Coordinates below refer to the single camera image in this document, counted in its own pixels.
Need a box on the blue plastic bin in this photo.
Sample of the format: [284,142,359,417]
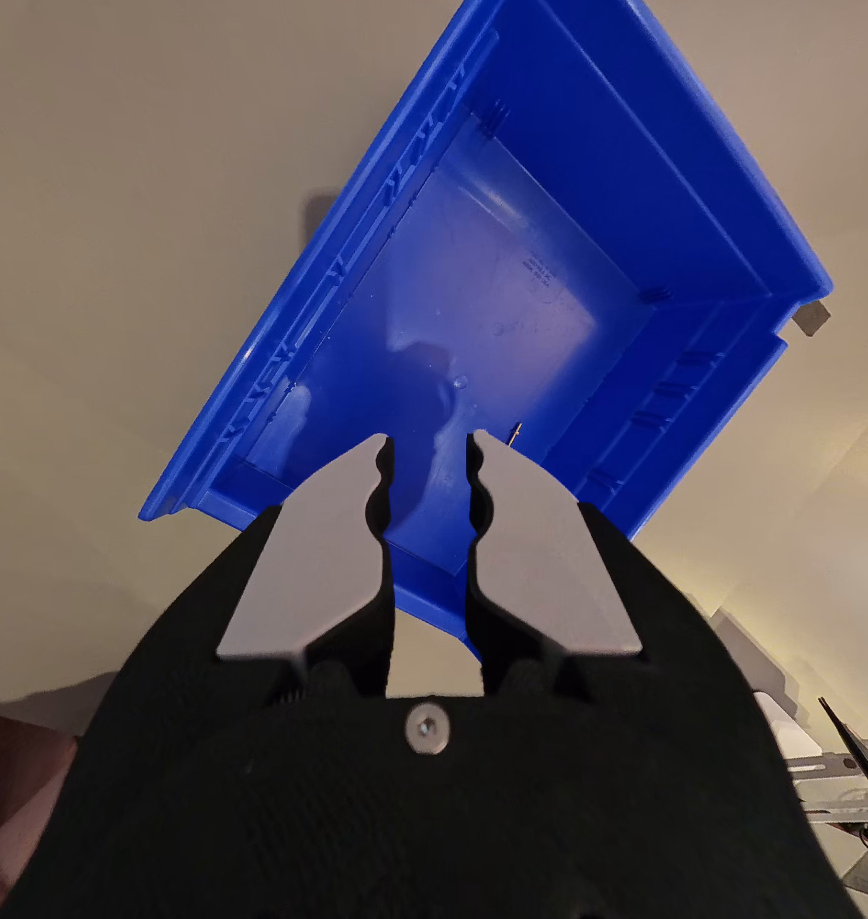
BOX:
[138,0,833,661]

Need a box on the tilted thin display board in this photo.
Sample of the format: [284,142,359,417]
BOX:
[816,695,868,823]

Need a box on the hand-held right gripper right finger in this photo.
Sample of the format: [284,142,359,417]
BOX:
[466,429,645,667]

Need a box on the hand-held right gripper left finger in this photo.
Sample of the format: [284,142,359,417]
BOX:
[214,433,395,679]

